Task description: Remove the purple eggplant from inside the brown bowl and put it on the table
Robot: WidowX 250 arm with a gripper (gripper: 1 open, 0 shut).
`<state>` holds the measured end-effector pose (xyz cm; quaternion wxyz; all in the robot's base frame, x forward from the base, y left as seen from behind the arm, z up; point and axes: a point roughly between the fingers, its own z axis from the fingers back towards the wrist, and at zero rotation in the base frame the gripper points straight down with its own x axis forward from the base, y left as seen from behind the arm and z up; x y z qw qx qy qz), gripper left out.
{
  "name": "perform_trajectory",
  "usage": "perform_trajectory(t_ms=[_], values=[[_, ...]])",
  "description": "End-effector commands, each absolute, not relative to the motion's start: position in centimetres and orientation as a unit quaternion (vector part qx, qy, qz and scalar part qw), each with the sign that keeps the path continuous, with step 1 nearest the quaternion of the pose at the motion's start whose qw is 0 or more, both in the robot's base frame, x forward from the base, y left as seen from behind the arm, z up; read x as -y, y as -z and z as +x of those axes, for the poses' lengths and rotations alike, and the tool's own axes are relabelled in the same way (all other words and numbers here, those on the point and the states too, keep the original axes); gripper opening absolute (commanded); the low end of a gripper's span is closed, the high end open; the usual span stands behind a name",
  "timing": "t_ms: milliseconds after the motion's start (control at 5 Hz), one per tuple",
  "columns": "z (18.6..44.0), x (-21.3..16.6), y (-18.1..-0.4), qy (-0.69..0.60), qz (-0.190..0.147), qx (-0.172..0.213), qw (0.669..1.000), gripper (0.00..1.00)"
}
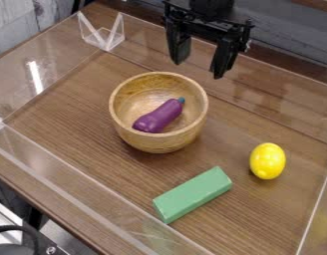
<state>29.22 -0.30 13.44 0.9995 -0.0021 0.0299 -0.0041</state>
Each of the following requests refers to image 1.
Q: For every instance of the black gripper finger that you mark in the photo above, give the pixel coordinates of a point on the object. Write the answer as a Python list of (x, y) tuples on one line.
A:
[(178, 41), (225, 55)]

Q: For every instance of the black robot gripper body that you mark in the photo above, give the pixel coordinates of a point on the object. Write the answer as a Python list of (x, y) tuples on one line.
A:
[(210, 19)]

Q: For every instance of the purple toy eggplant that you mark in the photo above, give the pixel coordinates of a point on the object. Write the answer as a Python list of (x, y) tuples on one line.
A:
[(158, 119)]

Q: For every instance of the brown wooden bowl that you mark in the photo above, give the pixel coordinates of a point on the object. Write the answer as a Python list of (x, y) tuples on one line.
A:
[(139, 95)]

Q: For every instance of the yellow toy lemon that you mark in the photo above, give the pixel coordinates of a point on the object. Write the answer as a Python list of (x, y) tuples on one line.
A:
[(268, 161)]

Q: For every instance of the green rectangular block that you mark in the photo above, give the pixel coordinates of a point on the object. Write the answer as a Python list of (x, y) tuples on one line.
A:
[(193, 194)]

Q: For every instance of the clear acrylic front barrier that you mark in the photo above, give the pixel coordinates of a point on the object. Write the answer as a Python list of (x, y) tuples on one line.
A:
[(106, 220)]

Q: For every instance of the clear acrylic corner bracket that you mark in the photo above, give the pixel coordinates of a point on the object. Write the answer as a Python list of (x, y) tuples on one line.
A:
[(103, 38)]

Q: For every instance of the black metal bracket with bolt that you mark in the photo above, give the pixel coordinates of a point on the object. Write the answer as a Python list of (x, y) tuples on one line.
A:
[(39, 243)]

